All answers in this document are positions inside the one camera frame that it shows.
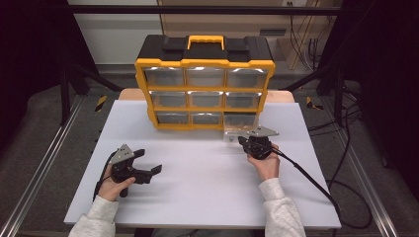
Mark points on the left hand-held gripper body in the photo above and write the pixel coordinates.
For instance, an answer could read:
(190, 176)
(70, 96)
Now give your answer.
(126, 173)

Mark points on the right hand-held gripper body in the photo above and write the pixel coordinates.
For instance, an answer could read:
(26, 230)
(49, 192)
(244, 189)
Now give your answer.
(258, 149)

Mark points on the clear plastic drawer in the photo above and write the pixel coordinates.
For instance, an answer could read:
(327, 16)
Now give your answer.
(238, 121)

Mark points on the yellow black storage organizer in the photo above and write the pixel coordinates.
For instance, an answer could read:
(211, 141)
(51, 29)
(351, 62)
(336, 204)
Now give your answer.
(154, 46)

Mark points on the person's right hand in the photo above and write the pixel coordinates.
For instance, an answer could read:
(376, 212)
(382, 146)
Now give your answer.
(267, 168)

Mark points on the person's left hand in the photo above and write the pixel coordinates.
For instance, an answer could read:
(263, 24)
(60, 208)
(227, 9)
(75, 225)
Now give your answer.
(110, 191)

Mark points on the white table board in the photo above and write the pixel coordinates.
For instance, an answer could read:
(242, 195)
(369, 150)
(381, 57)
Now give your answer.
(197, 197)

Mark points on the wooden table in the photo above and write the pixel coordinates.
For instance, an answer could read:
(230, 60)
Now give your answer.
(131, 94)

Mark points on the left yellow table clamp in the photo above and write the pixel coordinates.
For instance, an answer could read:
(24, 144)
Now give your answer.
(101, 103)

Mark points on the yellow table clamp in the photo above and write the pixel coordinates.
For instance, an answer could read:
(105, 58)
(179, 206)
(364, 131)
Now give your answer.
(101, 103)
(311, 103)

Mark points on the right yellow table clamp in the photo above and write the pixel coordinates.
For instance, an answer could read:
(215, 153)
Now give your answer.
(311, 103)

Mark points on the set of clear organizer drawers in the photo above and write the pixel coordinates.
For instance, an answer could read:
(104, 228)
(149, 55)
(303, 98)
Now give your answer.
(164, 77)

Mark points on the black metal stand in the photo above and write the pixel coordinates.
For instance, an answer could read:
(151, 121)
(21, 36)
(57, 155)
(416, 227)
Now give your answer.
(65, 98)
(339, 95)

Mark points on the black horizontal bar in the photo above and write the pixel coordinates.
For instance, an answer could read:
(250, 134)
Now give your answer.
(131, 10)

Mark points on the black curtain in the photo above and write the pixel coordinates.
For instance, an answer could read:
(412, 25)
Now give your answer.
(29, 49)
(388, 65)

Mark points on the aluminium floor rail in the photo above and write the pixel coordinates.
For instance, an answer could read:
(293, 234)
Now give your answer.
(362, 171)
(42, 161)

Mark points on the white wall panel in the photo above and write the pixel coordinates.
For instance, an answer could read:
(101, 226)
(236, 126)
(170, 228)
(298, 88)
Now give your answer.
(115, 36)

